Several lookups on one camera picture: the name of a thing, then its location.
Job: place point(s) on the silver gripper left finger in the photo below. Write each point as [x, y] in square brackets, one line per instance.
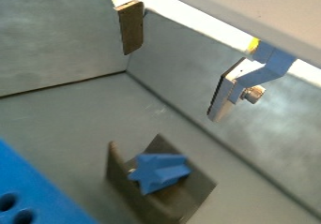
[130, 14]

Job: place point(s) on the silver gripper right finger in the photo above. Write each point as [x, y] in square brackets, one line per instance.
[239, 83]

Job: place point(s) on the blue foam shape-hole block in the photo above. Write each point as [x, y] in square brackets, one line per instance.
[29, 199]

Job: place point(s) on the blue star-shaped prism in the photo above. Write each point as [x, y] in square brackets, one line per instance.
[158, 171]

